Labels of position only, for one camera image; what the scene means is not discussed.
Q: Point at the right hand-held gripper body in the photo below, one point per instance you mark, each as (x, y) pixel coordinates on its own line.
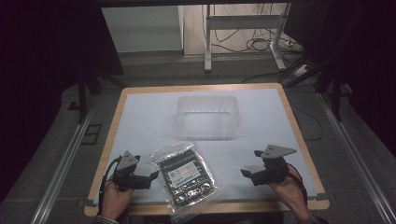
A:
(274, 172)

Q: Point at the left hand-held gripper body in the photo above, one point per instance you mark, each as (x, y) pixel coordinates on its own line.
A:
(127, 161)

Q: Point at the person's right hand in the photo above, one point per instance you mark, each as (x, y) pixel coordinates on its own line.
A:
(292, 194)

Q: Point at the person's left hand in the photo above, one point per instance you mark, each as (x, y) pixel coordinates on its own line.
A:
(113, 200)

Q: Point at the clear bag with black contents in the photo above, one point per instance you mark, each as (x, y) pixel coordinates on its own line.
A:
(186, 180)

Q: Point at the white table sheet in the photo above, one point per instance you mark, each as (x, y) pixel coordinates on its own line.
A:
(149, 124)

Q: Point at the translucent plastic container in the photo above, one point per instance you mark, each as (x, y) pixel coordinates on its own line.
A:
(207, 116)

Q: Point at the black metal stand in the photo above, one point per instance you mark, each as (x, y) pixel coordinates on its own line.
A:
(335, 93)
(82, 99)

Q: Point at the white power strip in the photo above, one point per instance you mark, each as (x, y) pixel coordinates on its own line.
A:
(300, 70)

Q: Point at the dark curtain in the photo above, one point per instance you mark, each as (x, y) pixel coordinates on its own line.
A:
(37, 77)
(370, 62)

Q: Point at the white panel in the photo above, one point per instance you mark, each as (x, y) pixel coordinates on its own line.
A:
(141, 29)

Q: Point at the white metal stand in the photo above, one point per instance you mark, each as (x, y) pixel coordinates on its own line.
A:
(243, 21)

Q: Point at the black floor frame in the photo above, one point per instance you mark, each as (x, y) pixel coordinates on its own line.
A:
(91, 133)

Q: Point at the aluminium floor rail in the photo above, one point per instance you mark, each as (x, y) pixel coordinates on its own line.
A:
(358, 161)
(62, 168)

